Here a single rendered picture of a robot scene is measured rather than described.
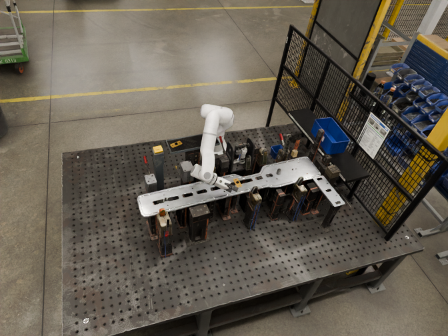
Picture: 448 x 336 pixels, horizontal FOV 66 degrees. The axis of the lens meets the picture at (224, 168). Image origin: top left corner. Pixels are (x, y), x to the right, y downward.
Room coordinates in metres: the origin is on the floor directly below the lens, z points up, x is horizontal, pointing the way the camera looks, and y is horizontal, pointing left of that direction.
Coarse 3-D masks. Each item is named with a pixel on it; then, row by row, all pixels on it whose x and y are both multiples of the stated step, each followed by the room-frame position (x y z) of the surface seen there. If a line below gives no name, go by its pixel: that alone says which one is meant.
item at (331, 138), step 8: (320, 120) 2.40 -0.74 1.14; (328, 120) 2.43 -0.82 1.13; (312, 128) 2.37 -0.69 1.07; (320, 128) 2.28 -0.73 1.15; (328, 128) 2.42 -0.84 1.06; (336, 128) 2.34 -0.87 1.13; (328, 136) 2.34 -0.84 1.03; (336, 136) 2.31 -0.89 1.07; (344, 136) 2.23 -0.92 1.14; (320, 144) 2.22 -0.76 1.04; (328, 144) 2.14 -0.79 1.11; (336, 144) 2.12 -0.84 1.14; (344, 144) 2.15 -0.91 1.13; (328, 152) 2.11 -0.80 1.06; (336, 152) 2.13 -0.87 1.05
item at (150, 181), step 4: (148, 176) 1.57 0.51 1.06; (152, 176) 1.58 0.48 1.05; (148, 180) 1.54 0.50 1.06; (152, 180) 1.54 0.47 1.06; (148, 184) 1.50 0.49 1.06; (152, 184) 1.52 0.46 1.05; (156, 184) 1.53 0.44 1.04; (148, 188) 1.50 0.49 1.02; (152, 188) 1.52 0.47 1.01; (156, 188) 1.53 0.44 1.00; (148, 192) 1.50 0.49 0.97; (156, 204) 1.53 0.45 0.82
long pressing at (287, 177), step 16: (288, 160) 2.00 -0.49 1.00; (304, 160) 2.03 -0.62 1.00; (224, 176) 1.73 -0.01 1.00; (240, 176) 1.75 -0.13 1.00; (256, 176) 1.78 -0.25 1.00; (288, 176) 1.83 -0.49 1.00; (304, 176) 1.85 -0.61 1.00; (160, 192) 1.50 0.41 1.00; (176, 192) 1.52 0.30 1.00; (192, 192) 1.54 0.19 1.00; (208, 192) 1.56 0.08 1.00; (224, 192) 1.58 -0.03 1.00; (240, 192) 1.60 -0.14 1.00; (144, 208) 1.35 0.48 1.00; (160, 208) 1.36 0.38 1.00; (176, 208) 1.38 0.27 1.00
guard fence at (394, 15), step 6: (402, 0) 5.42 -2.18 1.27; (408, 0) 5.51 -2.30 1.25; (390, 6) 5.40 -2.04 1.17; (396, 6) 5.44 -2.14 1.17; (414, 6) 5.57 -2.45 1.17; (420, 6) 5.62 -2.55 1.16; (396, 12) 5.42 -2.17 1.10; (390, 18) 5.46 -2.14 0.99; (402, 18) 5.52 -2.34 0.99; (408, 18) 5.57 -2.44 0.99; (390, 24) 5.41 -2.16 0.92; (444, 24) 5.90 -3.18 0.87; (384, 30) 5.43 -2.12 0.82; (408, 30) 5.61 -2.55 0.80; (384, 36) 5.42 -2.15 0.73
